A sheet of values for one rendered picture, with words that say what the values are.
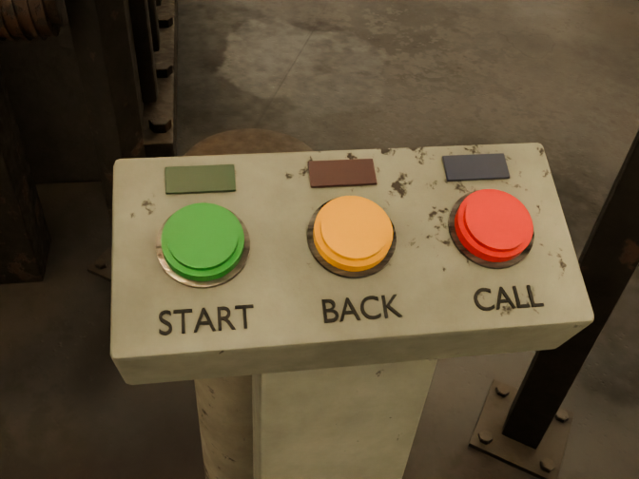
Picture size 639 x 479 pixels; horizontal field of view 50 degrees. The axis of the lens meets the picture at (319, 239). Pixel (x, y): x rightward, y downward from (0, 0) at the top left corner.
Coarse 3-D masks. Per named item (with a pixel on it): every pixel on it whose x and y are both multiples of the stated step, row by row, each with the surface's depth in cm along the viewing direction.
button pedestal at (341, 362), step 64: (128, 192) 35; (256, 192) 36; (320, 192) 36; (384, 192) 37; (448, 192) 37; (512, 192) 37; (128, 256) 33; (256, 256) 34; (320, 256) 34; (448, 256) 35; (128, 320) 32; (192, 320) 32; (256, 320) 33; (320, 320) 33; (384, 320) 33; (448, 320) 34; (512, 320) 34; (576, 320) 35; (256, 384) 42; (320, 384) 38; (384, 384) 39; (256, 448) 48; (320, 448) 43; (384, 448) 44
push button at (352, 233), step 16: (336, 208) 35; (352, 208) 35; (368, 208) 35; (320, 224) 34; (336, 224) 34; (352, 224) 34; (368, 224) 34; (384, 224) 34; (320, 240) 34; (336, 240) 34; (352, 240) 34; (368, 240) 34; (384, 240) 34; (336, 256) 34; (352, 256) 34; (368, 256) 34; (384, 256) 34
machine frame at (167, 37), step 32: (128, 0) 120; (160, 0) 164; (64, 32) 108; (128, 32) 118; (160, 32) 158; (0, 64) 110; (32, 64) 111; (64, 64) 112; (160, 64) 144; (32, 96) 115; (64, 96) 116; (160, 96) 139; (32, 128) 119; (64, 128) 120; (160, 128) 129; (32, 160) 124; (64, 160) 125; (96, 160) 126
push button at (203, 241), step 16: (192, 208) 34; (208, 208) 34; (224, 208) 34; (176, 224) 33; (192, 224) 33; (208, 224) 33; (224, 224) 34; (240, 224) 34; (176, 240) 33; (192, 240) 33; (208, 240) 33; (224, 240) 33; (240, 240) 34; (176, 256) 33; (192, 256) 33; (208, 256) 33; (224, 256) 33; (240, 256) 33; (176, 272) 33; (192, 272) 33; (208, 272) 33; (224, 272) 33
